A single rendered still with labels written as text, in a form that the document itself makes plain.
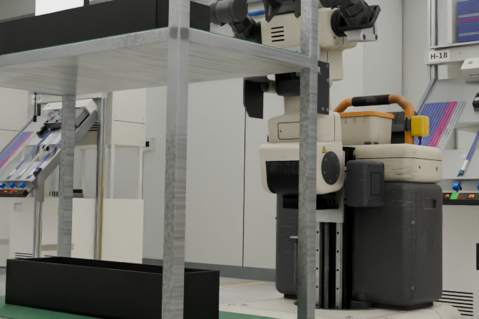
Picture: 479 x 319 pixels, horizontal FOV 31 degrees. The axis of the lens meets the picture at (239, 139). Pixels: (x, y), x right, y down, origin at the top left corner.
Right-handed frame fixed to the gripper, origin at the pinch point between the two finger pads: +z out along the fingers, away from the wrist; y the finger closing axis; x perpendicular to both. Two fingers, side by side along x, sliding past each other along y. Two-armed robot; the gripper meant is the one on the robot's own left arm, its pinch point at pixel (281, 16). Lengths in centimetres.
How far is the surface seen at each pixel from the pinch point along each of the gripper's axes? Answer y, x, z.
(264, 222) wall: -279, 347, -93
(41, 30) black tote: -32, -45, 32
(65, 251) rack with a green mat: -61, 8, 68
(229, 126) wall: -318, 314, -163
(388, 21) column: -156, 264, -210
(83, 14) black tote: -16, -46, 30
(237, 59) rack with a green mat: 20, -30, 36
